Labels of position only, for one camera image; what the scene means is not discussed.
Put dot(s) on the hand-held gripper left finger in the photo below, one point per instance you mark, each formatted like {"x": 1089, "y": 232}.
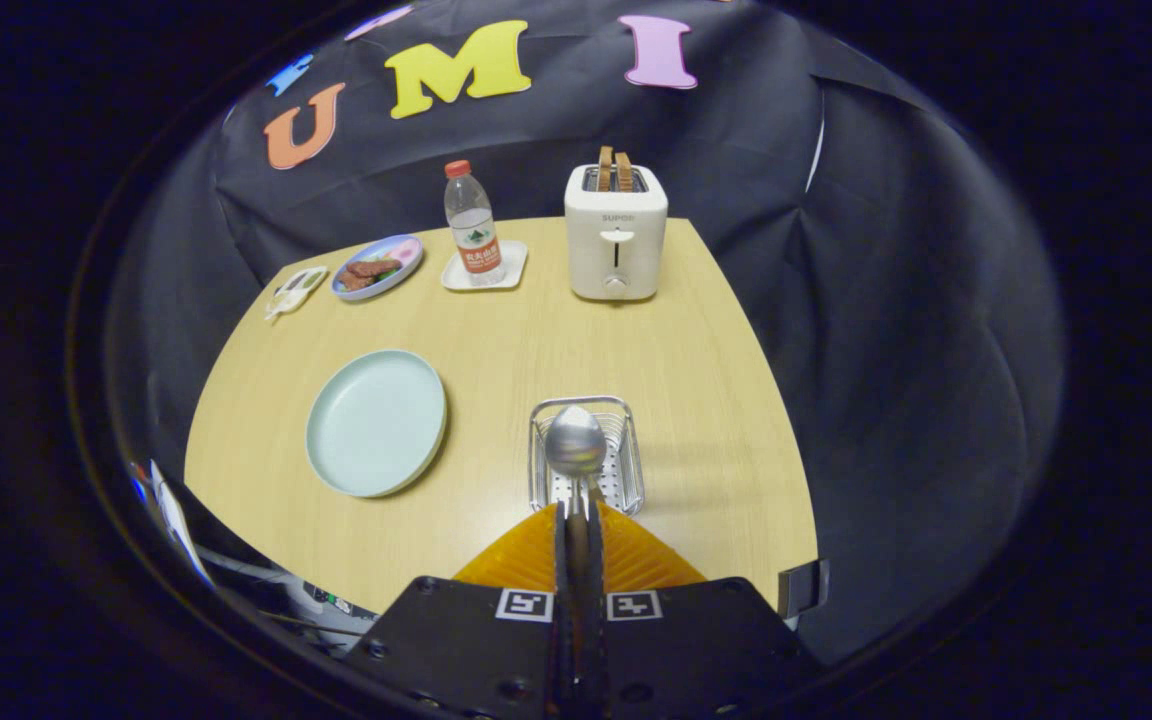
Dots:
{"x": 564, "y": 645}

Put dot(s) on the black backdrop cloth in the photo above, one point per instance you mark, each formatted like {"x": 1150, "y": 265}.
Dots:
{"x": 886, "y": 300}

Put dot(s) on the white toaster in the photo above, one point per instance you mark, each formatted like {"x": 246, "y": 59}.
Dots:
{"x": 616, "y": 262}

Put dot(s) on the brown meat slices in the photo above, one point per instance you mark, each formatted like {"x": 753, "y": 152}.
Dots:
{"x": 366, "y": 272}

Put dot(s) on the grey metal table bracket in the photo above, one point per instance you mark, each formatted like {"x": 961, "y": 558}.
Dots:
{"x": 804, "y": 588}

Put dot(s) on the clear water bottle red cap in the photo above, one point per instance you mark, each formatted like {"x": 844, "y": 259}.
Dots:
{"x": 474, "y": 235}

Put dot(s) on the small white dish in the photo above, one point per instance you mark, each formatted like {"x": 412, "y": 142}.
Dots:
{"x": 296, "y": 292}

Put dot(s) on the pale green round plate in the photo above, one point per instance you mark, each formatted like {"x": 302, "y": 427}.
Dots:
{"x": 376, "y": 420}

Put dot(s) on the brown toast slice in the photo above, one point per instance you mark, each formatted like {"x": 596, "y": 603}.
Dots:
{"x": 624, "y": 173}
{"x": 604, "y": 170}

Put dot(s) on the blue plate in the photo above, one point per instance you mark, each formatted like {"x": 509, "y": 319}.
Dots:
{"x": 404, "y": 253}

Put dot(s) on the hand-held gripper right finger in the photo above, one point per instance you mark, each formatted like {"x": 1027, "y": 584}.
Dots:
{"x": 598, "y": 645}

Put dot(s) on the white square coaster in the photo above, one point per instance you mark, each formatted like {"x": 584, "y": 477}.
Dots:
{"x": 514, "y": 263}

